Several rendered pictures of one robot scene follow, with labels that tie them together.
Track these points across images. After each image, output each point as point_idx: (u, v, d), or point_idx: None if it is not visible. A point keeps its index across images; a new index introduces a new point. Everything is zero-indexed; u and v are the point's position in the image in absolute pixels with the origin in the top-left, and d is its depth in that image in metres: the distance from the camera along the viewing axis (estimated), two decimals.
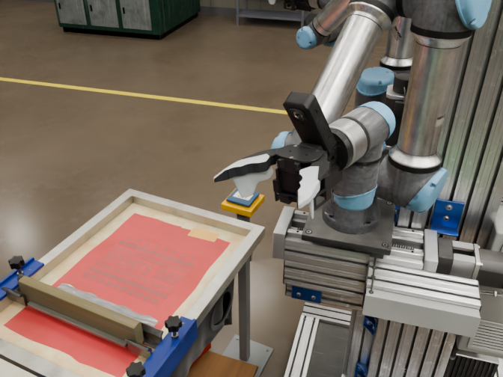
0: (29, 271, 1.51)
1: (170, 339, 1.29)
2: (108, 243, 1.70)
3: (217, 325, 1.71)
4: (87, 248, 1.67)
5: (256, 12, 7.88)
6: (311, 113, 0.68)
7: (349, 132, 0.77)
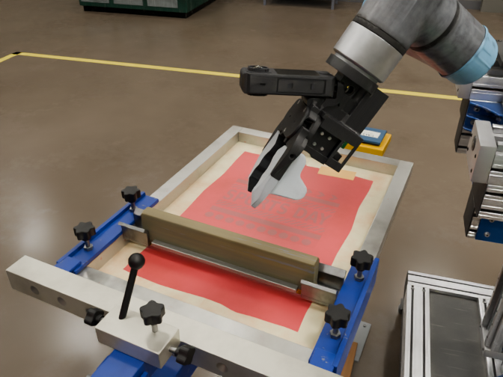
0: (144, 207, 1.20)
1: (353, 282, 0.98)
2: (224, 181, 1.39)
3: None
4: (201, 187, 1.37)
5: None
6: (255, 93, 0.58)
7: (346, 51, 0.57)
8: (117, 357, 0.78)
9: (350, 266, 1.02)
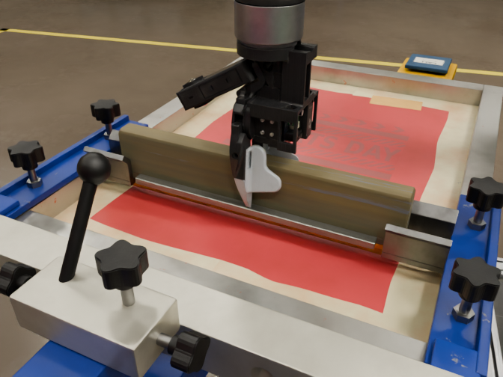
0: None
1: (469, 231, 0.59)
2: None
3: None
4: (209, 118, 0.97)
5: None
6: (190, 107, 0.60)
7: (235, 31, 0.53)
8: (53, 357, 0.39)
9: (456, 209, 0.63)
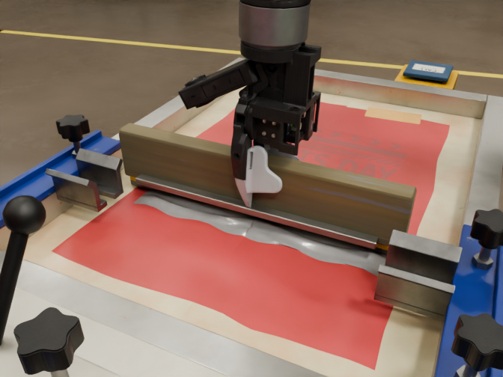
0: (96, 152, 0.74)
1: (474, 270, 0.52)
2: (227, 126, 0.93)
3: None
4: (192, 132, 0.90)
5: None
6: (192, 106, 0.60)
7: (239, 32, 0.53)
8: None
9: (459, 243, 0.56)
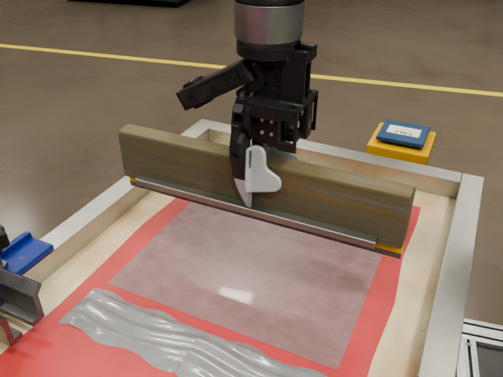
0: (21, 262, 0.67)
1: None
2: (180, 208, 0.86)
3: None
4: (140, 218, 0.83)
5: None
6: (190, 107, 0.60)
7: (234, 31, 0.53)
8: None
9: None
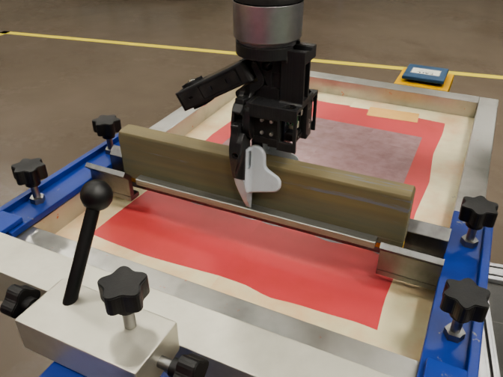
0: None
1: (462, 248, 0.60)
2: None
3: None
4: (209, 130, 0.99)
5: None
6: (190, 107, 0.60)
7: (233, 32, 0.53)
8: None
9: (450, 226, 0.64)
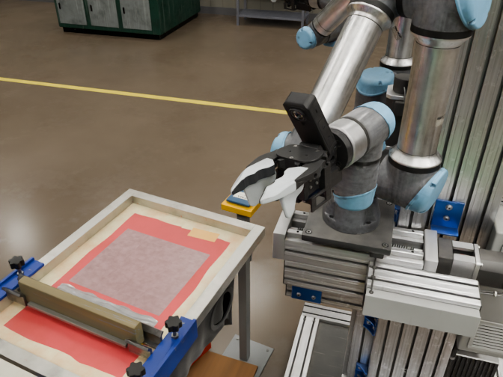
0: (29, 271, 1.51)
1: (170, 339, 1.29)
2: (108, 243, 1.70)
3: (217, 325, 1.71)
4: (87, 248, 1.67)
5: (256, 12, 7.88)
6: (311, 113, 0.68)
7: (349, 132, 0.77)
8: None
9: None
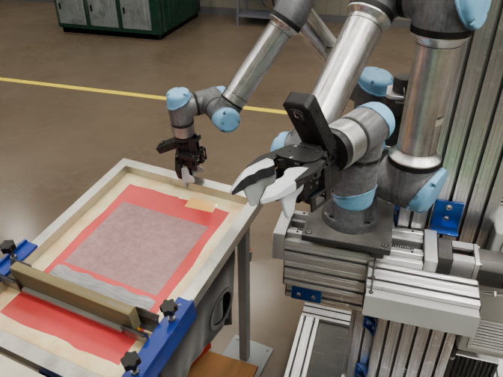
0: (22, 254, 1.47)
1: (167, 322, 1.25)
2: (103, 218, 1.64)
3: (217, 325, 1.71)
4: (82, 226, 1.62)
5: (256, 12, 7.88)
6: (311, 113, 0.68)
7: (349, 132, 0.77)
8: None
9: None
